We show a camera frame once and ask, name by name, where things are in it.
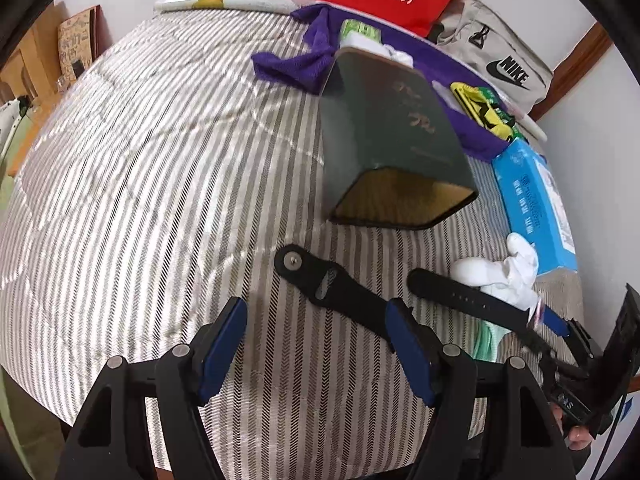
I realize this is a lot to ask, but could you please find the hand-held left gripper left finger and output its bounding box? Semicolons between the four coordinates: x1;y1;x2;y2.
55;296;249;480

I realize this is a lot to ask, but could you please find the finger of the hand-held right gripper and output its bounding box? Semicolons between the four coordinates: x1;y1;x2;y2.
520;329;591;382
539;305;603;367

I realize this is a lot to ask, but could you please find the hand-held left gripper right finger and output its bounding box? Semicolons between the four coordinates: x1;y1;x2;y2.
385;297;577;480

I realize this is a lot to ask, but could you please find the white cloth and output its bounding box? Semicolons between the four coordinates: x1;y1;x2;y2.
451;232;541;313

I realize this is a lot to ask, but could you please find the black strap with holes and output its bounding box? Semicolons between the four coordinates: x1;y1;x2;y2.
407;268;532;334

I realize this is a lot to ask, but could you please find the dark green box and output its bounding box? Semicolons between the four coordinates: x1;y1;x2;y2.
317;46;478;229

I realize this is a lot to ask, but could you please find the green tissue pack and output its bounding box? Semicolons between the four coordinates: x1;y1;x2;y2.
340;19;383;50

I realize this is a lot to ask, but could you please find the person's right hand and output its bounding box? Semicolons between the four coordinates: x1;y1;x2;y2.
551;400;597;454

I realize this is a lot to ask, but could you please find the mint green item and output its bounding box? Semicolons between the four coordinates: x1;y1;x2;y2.
470;322;512;361

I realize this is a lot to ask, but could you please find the blue tissue pack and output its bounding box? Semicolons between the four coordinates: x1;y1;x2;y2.
491;139;579;276

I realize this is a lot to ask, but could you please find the striped bed blanket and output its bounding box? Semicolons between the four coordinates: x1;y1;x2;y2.
0;2;586;461

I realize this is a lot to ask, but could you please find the yellow green snack packet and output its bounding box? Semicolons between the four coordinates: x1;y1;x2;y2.
450;81;496;132

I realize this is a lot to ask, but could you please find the beige fabric bag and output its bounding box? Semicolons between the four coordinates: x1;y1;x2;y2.
427;0;555;121

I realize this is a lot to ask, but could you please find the purple towel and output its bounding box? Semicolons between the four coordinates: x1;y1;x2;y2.
251;4;511;161

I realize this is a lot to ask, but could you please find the white object with holes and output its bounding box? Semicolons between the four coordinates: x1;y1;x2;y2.
0;97;24;177

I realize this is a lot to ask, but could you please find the printed cardboard board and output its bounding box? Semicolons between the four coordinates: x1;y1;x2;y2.
56;5;103;87

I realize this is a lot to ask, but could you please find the wooden furniture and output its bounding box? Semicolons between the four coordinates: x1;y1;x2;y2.
0;2;103;108

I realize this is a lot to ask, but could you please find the black cable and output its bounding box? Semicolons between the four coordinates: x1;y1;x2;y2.
590;392;632;480

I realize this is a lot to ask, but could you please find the black strap with button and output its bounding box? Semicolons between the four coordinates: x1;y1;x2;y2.
274;244;397;353

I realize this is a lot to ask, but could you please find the brown wooden frame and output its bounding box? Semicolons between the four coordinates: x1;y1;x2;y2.
530;22;614;122

